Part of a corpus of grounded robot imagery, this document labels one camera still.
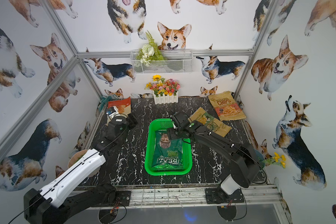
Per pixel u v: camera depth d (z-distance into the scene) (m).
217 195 0.66
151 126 0.93
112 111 0.64
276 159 0.72
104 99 1.21
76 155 0.78
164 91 1.07
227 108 1.13
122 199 0.73
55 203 0.40
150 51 0.77
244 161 0.43
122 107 1.19
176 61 0.93
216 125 1.03
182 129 0.63
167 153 0.88
